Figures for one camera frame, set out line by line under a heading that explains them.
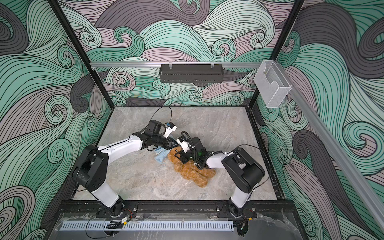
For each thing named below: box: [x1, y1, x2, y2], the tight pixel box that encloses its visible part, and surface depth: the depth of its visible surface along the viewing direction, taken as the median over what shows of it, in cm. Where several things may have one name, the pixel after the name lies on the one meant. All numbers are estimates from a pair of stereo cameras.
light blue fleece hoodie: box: [154, 146, 172, 163], surface depth 85 cm
